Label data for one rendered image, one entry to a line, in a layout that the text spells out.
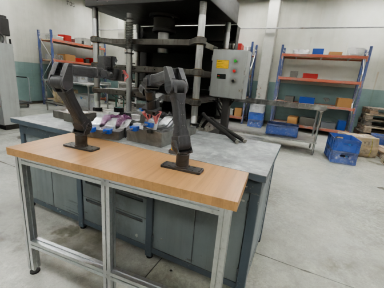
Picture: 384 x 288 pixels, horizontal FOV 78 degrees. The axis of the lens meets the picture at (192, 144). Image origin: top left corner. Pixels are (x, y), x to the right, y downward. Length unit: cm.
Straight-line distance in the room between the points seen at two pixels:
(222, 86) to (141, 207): 121
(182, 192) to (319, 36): 737
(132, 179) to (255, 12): 767
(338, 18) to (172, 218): 732
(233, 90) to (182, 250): 131
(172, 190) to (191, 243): 68
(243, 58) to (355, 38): 614
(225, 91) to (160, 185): 134
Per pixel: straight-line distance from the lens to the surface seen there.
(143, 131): 149
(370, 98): 806
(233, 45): 283
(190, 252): 163
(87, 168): 117
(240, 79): 210
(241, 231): 141
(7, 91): 563
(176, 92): 109
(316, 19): 810
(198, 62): 210
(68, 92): 130
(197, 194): 93
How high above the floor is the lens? 121
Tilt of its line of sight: 15 degrees down
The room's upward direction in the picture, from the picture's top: 5 degrees clockwise
